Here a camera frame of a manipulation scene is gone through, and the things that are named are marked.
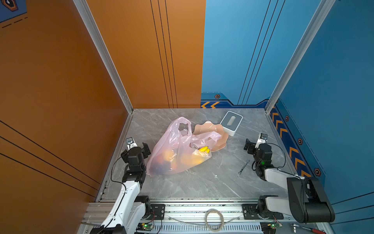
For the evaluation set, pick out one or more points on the pink printed plastic bag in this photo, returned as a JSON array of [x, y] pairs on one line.
[[177, 150]]

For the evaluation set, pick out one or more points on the red handled screwdriver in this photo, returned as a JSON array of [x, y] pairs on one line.
[[296, 226]]

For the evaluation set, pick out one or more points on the coiled clear tube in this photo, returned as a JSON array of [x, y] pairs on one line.
[[214, 220]]

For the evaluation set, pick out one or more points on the aluminium corner post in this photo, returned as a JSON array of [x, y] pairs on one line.
[[93, 30], [313, 27]]

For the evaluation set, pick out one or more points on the white grey tissue box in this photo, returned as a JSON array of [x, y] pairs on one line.
[[231, 122]]

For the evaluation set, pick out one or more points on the silver wrench on table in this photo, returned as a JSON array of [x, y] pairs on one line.
[[245, 165]]

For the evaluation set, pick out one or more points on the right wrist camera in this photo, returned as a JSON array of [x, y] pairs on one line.
[[262, 139]]

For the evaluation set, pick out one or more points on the wooden fruit plate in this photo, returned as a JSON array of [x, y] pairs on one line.
[[214, 132]]

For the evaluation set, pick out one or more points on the green circuit board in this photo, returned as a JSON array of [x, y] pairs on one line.
[[144, 227], [270, 228]]

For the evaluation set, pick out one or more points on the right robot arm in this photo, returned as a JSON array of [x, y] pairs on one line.
[[307, 201]]

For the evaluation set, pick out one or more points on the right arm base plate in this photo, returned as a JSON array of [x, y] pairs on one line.
[[254, 211]]

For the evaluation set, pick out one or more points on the aluminium corner post right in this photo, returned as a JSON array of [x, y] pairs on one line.
[[313, 27]]

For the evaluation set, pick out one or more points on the right green circuit board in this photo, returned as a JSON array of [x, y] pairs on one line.
[[270, 228]]

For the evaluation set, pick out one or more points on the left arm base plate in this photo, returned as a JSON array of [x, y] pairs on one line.
[[157, 211]]

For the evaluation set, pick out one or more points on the yellow banana bunch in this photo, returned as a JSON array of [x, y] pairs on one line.
[[205, 149]]

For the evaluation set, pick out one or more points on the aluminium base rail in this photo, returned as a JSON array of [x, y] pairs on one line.
[[194, 210]]

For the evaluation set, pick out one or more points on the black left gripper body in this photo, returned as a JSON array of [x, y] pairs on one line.
[[145, 151]]

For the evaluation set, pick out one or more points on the aluminium corner post left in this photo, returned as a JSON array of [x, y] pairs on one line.
[[93, 30]]

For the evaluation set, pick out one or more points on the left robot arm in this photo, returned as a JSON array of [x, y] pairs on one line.
[[130, 207]]

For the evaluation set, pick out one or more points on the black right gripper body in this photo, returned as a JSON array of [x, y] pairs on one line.
[[252, 150]]

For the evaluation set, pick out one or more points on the left green circuit board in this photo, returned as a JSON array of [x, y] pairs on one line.
[[144, 227]]

